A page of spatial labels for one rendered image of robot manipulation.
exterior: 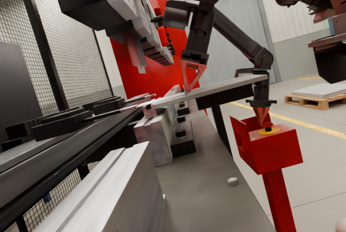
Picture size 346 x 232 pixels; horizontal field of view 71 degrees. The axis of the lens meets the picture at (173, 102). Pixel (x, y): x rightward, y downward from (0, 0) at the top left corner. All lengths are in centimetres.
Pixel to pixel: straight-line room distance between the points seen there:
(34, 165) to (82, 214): 38
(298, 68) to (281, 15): 184
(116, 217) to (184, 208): 18
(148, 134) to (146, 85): 232
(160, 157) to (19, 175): 26
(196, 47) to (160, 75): 219
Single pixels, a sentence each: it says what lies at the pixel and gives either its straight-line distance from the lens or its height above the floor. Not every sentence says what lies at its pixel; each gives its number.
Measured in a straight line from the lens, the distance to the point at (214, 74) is 824.
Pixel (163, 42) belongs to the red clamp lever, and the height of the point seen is 116.
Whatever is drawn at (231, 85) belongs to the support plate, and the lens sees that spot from 56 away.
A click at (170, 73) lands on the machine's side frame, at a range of 279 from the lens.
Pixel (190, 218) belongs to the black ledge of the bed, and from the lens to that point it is 33.
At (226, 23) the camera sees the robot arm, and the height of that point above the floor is 119.
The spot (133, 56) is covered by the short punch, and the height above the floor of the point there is 112.
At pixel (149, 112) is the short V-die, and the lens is 59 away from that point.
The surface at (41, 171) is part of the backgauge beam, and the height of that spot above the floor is 93.
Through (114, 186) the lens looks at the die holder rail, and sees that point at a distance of 23.
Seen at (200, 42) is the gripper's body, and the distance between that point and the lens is 63.
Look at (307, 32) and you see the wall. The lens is 954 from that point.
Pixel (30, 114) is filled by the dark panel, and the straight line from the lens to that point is 108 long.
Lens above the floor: 105
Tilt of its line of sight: 5 degrees down
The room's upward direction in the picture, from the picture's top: 15 degrees counter-clockwise
